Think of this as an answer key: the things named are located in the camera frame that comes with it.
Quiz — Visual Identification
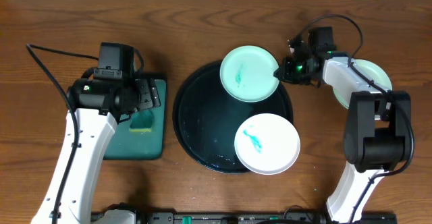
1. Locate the green yellow sponge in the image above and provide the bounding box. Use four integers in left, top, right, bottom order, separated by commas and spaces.
129, 110, 154, 132

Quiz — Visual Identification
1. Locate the pale green plate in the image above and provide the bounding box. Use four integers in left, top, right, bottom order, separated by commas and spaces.
219, 45, 279, 103

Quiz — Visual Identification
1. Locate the mint green plate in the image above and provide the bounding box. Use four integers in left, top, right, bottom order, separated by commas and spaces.
333, 59, 393, 109

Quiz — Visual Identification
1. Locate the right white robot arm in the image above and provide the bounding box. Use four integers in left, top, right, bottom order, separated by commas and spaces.
274, 36, 414, 223

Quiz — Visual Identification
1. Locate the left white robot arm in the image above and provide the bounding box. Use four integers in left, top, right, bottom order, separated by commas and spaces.
32, 79, 167, 223

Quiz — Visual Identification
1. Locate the dark rectangular water tray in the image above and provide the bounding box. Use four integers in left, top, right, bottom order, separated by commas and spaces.
104, 73, 167, 160

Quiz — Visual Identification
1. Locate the round black serving tray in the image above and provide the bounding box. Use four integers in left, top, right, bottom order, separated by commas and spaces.
173, 61, 294, 174

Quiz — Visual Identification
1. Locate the white plate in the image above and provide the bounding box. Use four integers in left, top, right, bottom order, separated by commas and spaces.
234, 113, 301, 175

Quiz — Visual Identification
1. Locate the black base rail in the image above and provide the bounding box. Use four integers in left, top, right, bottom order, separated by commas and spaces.
90, 211, 398, 224

